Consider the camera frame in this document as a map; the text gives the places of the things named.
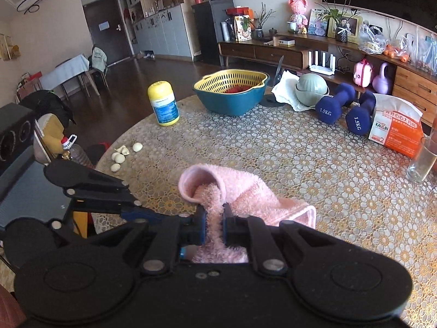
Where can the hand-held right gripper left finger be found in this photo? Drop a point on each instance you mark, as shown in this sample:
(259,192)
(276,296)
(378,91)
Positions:
(201,226)

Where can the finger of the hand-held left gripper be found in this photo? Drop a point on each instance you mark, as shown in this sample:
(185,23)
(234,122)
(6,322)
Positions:
(30,239)
(136,216)

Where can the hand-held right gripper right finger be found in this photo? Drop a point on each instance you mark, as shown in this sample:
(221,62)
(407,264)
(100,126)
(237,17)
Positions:
(224,226)

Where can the pink towel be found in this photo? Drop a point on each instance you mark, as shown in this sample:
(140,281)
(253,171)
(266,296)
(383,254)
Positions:
(245,191)

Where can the oil bottle with red cap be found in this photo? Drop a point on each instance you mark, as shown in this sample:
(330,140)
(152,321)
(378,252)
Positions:
(76,153)

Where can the black speaker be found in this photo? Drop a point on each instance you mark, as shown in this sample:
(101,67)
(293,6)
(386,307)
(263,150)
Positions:
(15,136)

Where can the yellow cushion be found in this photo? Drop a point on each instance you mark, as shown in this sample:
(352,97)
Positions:
(51,133)

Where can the yellow lid white bottle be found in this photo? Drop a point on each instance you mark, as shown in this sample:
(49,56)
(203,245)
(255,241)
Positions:
(164,106)

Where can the dark blue bowl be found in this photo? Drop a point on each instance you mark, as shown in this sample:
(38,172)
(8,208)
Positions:
(232,105)

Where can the black stand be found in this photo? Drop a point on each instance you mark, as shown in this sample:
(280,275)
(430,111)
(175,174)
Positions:
(269,99)

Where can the black bag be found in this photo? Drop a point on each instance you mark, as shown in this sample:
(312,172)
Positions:
(47,104)

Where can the red food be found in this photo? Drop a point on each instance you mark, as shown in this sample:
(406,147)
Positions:
(236,89)

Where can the yellow colander basket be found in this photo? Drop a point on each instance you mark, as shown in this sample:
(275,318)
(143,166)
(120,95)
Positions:
(211,81)

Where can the white cloth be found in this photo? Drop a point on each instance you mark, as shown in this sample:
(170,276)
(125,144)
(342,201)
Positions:
(283,88)

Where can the blue dumbbell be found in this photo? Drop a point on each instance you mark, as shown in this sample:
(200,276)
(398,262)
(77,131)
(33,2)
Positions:
(327,110)
(356,120)

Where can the chair with clothes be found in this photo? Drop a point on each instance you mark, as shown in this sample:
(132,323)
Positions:
(98,62)

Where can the dining table with white cloth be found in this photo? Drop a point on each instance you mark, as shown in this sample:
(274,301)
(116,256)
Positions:
(65,71)

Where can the pale green bowl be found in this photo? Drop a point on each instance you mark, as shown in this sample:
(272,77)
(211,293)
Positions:
(310,87)

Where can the wooden media cabinet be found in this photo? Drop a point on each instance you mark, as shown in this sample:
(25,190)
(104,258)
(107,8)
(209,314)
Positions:
(273,54)

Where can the white router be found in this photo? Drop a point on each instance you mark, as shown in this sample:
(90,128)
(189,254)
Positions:
(321,68)

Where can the dark wooden door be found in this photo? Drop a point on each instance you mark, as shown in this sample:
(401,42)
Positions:
(105,30)

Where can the white small box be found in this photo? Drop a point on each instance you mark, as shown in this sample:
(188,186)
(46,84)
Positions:
(286,42)

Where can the black cabinet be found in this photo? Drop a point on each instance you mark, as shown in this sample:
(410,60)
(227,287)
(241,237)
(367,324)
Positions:
(208,30)

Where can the twig plant in dark vase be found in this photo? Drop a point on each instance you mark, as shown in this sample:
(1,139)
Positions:
(258,33)

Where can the patterned gift bag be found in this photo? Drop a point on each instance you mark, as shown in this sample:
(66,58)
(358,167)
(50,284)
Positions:
(243,30)

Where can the white and orange bag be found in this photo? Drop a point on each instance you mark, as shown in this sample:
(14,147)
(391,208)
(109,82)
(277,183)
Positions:
(397,128)

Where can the dark small teapot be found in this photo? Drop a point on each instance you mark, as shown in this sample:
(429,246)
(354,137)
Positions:
(273,31)

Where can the pink small case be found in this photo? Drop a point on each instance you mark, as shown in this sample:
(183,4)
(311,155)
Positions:
(362,73)

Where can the clear drinking glass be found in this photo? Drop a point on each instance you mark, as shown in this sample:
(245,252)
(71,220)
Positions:
(421,164)

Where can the purple kettlebell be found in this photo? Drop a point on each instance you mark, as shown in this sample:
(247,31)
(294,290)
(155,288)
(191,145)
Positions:
(380,83)

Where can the red and orange boxes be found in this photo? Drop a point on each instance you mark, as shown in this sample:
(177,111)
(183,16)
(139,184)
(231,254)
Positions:
(240,11)

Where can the plant in striped pot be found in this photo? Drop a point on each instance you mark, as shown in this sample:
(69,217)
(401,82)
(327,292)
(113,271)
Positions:
(340,35)

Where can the pink bear figure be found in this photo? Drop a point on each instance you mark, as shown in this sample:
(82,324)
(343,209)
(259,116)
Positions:
(297,12)

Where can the round ceiling light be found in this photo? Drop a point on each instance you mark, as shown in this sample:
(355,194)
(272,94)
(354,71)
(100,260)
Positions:
(31,2)

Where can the clear plastic bag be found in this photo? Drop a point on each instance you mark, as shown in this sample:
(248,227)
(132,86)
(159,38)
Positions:
(372,39)

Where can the bag of oranges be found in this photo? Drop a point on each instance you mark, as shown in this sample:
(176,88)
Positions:
(396,52)

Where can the clear plastic bags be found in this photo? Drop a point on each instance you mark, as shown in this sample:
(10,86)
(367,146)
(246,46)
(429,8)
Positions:
(423,53)

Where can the grey wall cabinets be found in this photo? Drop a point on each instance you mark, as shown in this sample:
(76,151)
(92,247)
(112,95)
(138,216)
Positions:
(167,34)

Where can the yellow picture frame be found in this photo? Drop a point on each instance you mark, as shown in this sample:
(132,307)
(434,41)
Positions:
(353,27)

